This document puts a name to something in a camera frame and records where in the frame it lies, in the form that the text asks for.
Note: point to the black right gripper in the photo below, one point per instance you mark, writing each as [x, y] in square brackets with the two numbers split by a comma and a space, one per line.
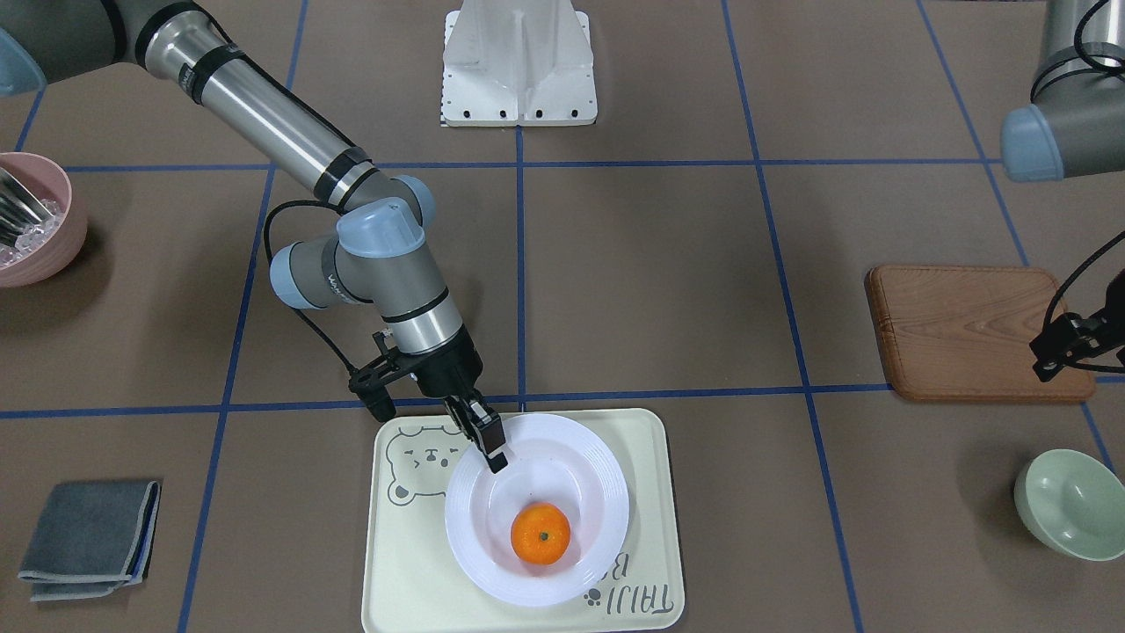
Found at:
[449, 371]

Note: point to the wooden cutting board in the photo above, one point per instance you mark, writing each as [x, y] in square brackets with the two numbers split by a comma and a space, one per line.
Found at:
[962, 334]

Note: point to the orange fruit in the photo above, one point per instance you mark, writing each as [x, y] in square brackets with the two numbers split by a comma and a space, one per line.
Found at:
[540, 534]

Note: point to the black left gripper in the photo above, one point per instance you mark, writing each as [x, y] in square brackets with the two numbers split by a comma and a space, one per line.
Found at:
[1070, 338]

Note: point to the grey folded cloth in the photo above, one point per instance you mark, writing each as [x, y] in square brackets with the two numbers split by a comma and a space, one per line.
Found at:
[92, 538]

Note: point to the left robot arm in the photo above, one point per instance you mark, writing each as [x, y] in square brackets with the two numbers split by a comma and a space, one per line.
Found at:
[1073, 126]

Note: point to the metal scoop in bowl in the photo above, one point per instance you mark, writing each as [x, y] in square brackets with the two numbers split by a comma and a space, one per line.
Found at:
[26, 221]

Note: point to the pink bowl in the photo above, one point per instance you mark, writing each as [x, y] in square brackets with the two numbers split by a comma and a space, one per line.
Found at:
[46, 180]

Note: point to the cream bear tray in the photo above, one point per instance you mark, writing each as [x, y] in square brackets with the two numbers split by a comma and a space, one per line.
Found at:
[412, 583]

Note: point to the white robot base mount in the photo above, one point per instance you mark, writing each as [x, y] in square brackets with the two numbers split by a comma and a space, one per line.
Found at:
[518, 63]

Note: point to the light green bowl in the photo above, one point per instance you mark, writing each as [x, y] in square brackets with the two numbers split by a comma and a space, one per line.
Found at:
[1073, 504]

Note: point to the white round plate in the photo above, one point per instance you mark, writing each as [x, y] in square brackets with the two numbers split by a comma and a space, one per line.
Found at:
[552, 459]

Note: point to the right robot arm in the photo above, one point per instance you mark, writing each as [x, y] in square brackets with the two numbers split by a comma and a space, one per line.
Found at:
[377, 253]

